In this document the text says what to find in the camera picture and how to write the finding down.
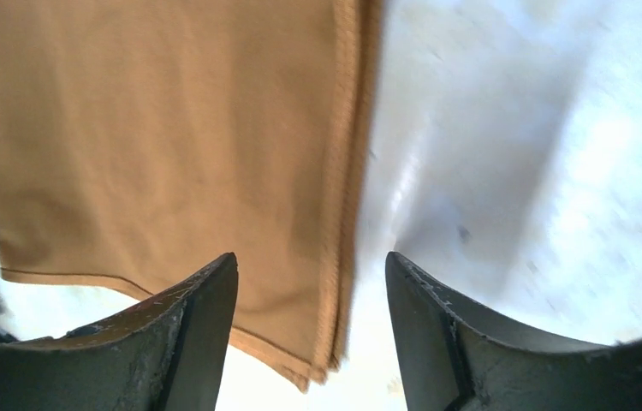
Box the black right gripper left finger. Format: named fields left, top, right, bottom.
left=0, top=253, right=238, bottom=410

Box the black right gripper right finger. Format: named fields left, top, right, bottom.
left=385, top=252, right=642, bottom=411

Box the brown satin napkin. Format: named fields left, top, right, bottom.
left=0, top=0, right=383, bottom=390

